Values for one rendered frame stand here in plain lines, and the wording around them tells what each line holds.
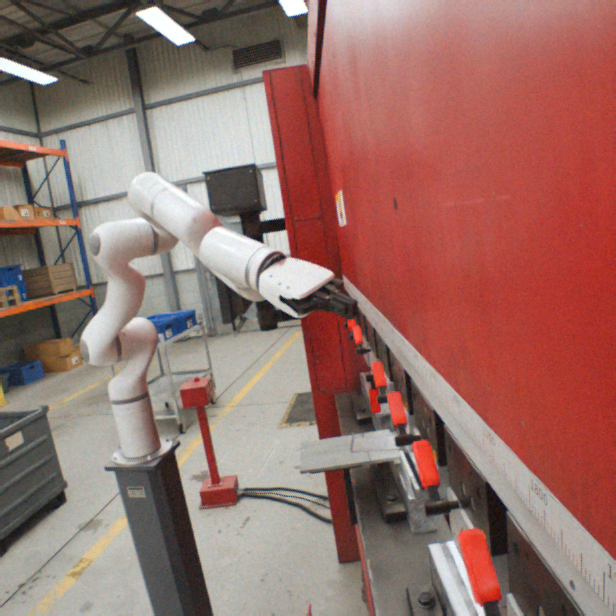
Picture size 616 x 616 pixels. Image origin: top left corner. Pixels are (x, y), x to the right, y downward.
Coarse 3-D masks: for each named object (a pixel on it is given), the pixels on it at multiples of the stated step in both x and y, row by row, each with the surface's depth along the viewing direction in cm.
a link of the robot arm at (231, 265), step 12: (216, 228) 93; (204, 240) 92; (216, 240) 91; (228, 240) 90; (240, 240) 89; (252, 240) 90; (204, 252) 92; (216, 252) 90; (228, 252) 89; (240, 252) 87; (252, 252) 86; (204, 264) 94; (216, 264) 91; (228, 264) 89; (240, 264) 87; (228, 276) 91; (240, 276) 88; (240, 288) 95
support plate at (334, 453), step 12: (372, 432) 143; (384, 432) 142; (300, 444) 143; (312, 444) 141; (324, 444) 140; (336, 444) 139; (348, 444) 138; (300, 456) 135; (312, 456) 134; (324, 456) 133; (336, 456) 132; (348, 456) 130; (360, 456) 129; (372, 456) 128; (384, 456) 127; (396, 456) 126; (300, 468) 128; (312, 468) 127; (324, 468) 126; (336, 468) 126
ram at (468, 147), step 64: (384, 0) 56; (448, 0) 36; (512, 0) 26; (576, 0) 21; (384, 64) 63; (448, 64) 39; (512, 64) 28; (576, 64) 22; (384, 128) 70; (448, 128) 42; (512, 128) 30; (576, 128) 23; (384, 192) 79; (448, 192) 45; (512, 192) 31; (576, 192) 24; (384, 256) 89; (448, 256) 48; (512, 256) 33; (576, 256) 25; (448, 320) 52; (512, 320) 35; (576, 320) 26; (448, 384) 57; (512, 384) 36; (576, 384) 27; (512, 448) 38; (576, 448) 27; (512, 512) 40; (576, 512) 28; (576, 576) 29
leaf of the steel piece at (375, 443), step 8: (352, 440) 137; (360, 440) 139; (368, 440) 138; (376, 440) 137; (384, 440) 136; (352, 448) 134; (360, 448) 134; (368, 448) 133; (376, 448) 132; (384, 448) 131
